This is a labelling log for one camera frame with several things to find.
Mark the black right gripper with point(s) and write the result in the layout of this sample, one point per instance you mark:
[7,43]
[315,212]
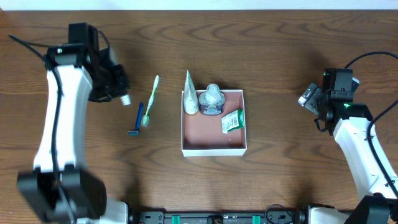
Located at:
[323,104]

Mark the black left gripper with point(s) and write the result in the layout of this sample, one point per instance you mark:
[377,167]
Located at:
[109,86]

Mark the green toothpaste tube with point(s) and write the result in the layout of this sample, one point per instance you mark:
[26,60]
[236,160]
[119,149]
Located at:
[125,100]

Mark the white conditioner tube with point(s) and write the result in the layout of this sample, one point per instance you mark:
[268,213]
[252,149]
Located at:
[190,99]

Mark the green soap packet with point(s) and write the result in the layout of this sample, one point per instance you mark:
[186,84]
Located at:
[232,121]

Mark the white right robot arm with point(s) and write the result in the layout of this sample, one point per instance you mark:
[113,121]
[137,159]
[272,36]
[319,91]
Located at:
[352,127]

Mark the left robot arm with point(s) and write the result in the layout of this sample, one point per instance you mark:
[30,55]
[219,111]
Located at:
[59,188]

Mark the green white toothbrush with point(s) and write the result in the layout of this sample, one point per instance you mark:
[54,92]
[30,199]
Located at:
[145,118]

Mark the blue disposable razor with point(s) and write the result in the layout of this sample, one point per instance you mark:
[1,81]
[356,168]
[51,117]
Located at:
[135,132]

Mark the white box with pink interior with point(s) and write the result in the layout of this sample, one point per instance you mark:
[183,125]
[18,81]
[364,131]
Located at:
[202,136]

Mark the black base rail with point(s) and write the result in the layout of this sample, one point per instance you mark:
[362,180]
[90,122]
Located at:
[274,214]

